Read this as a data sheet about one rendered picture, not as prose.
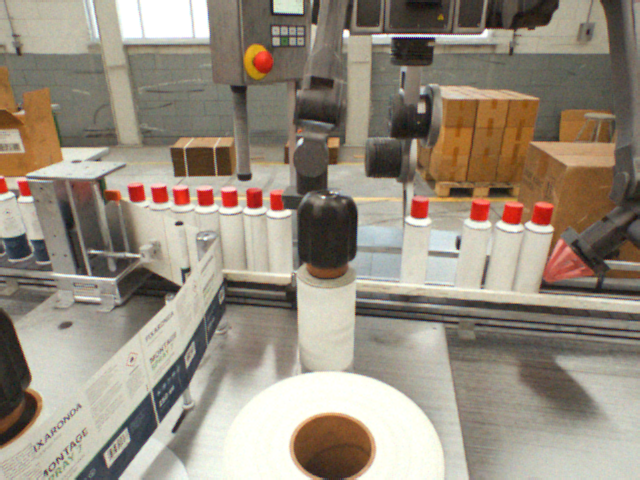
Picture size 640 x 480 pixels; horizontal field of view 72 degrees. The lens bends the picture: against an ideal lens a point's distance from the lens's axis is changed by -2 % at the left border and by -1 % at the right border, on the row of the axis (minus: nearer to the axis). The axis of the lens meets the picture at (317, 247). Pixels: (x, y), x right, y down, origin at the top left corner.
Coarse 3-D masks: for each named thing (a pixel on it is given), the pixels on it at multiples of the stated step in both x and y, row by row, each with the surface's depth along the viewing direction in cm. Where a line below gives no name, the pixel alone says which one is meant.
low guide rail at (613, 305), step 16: (224, 272) 94; (240, 272) 94; (256, 272) 94; (368, 288) 90; (384, 288) 89; (400, 288) 89; (416, 288) 88; (432, 288) 88; (448, 288) 88; (464, 288) 87; (544, 304) 85; (560, 304) 85; (576, 304) 84; (592, 304) 84; (608, 304) 83; (624, 304) 83
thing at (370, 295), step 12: (0, 264) 104; (12, 264) 104; (24, 264) 104; (36, 264) 104; (156, 276) 99; (252, 288) 95; (264, 288) 94; (276, 288) 94; (384, 300) 91; (396, 300) 90; (408, 300) 90; (420, 300) 90; (432, 300) 90; (444, 300) 90; (456, 300) 90; (468, 300) 90; (480, 300) 90; (636, 300) 90; (528, 312) 87; (540, 312) 86; (552, 312) 86; (564, 312) 86; (576, 312) 86; (588, 312) 86; (600, 312) 86; (612, 312) 86
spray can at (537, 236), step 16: (544, 208) 80; (528, 224) 84; (544, 224) 82; (528, 240) 83; (544, 240) 82; (528, 256) 84; (544, 256) 84; (528, 272) 85; (512, 288) 89; (528, 288) 87; (528, 304) 88
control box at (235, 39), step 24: (216, 0) 78; (240, 0) 74; (264, 0) 78; (216, 24) 80; (240, 24) 76; (264, 24) 79; (288, 24) 83; (216, 48) 82; (240, 48) 78; (264, 48) 80; (288, 48) 84; (216, 72) 84; (240, 72) 79; (288, 72) 86
